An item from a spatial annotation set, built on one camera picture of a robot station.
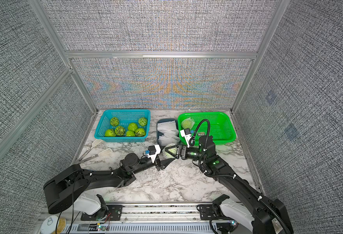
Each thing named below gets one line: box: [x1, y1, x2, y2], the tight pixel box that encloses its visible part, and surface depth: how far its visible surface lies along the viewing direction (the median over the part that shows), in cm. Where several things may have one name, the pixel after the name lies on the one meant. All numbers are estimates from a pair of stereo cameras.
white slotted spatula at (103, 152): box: [76, 148, 114, 164], surface depth 95 cm
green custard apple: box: [181, 117, 195, 130], surface depth 104 cm
